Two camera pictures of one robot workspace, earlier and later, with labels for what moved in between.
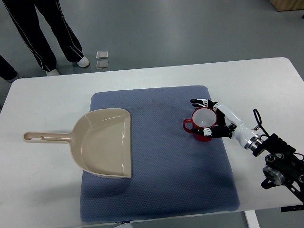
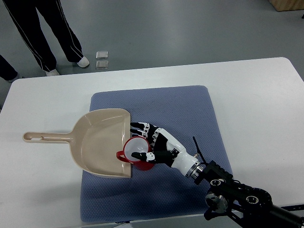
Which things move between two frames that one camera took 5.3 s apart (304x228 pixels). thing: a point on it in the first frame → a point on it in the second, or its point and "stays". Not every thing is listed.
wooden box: x=288 y=5 stays
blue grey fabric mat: x=173 y=173 stays
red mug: x=202 y=118 → x=136 y=144
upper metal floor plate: x=102 y=54 stays
